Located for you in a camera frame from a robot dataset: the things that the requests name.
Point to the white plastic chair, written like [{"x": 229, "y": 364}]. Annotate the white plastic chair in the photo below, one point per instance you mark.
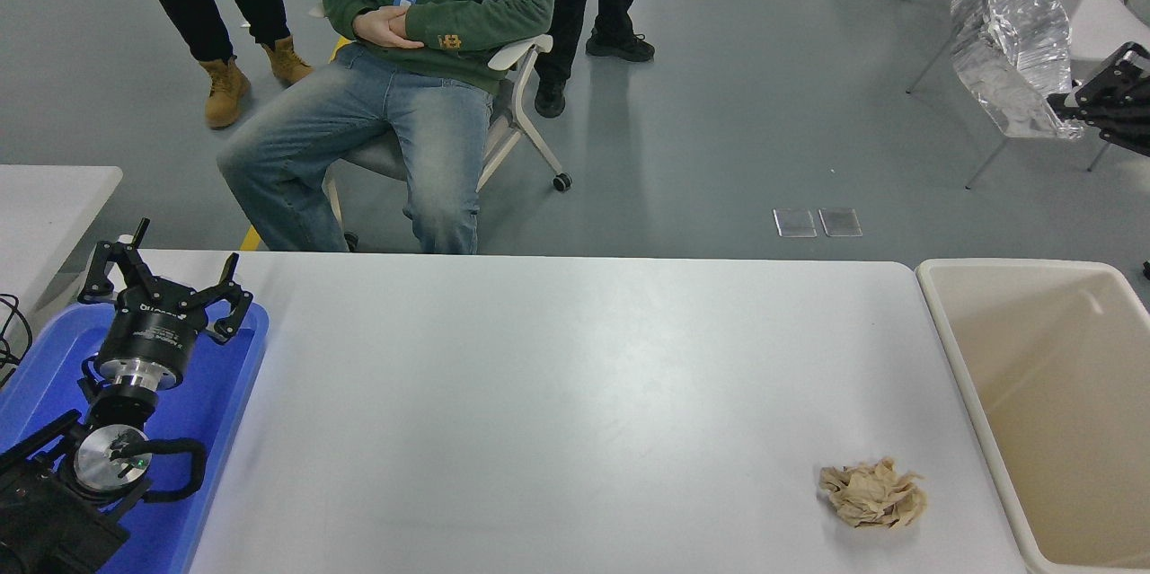
[{"x": 1101, "y": 17}]

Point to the person's right hand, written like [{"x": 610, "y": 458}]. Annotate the person's right hand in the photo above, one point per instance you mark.
[{"x": 373, "y": 30}]

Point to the metal floor plate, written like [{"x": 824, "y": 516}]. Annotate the metal floor plate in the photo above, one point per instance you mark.
[
  {"x": 795, "y": 223},
  {"x": 841, "y": 222}
]

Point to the silver foil tray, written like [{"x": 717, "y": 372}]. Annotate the silver foil tray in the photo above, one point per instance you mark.
[{"x": 1015, "y": 35}]

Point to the large pale plastic bin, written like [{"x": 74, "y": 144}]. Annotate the large pale plastic bin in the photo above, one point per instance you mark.
[{"x": 1060, "y": 421}]

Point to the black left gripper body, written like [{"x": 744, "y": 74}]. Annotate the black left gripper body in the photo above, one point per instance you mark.
[{"x": 148, "y": 336}]

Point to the person's left hand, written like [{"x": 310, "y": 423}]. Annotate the person's left hand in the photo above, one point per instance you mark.
[{"x": 404, "y": 20}]

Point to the white side table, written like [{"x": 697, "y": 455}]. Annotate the white side table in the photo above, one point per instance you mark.
[{"x": 45, "y": 215}]

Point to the tan paper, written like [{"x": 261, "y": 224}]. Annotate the tan paper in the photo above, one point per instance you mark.
[{"x": 871, "y": 493}]

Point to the grey office chair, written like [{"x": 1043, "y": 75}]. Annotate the grey office chair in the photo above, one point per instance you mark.
[{"x": 517, "y": 120}]

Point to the blue plastic tray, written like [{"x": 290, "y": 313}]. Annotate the blue plastic tray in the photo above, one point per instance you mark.
[{"x": 225, "y": 394}]

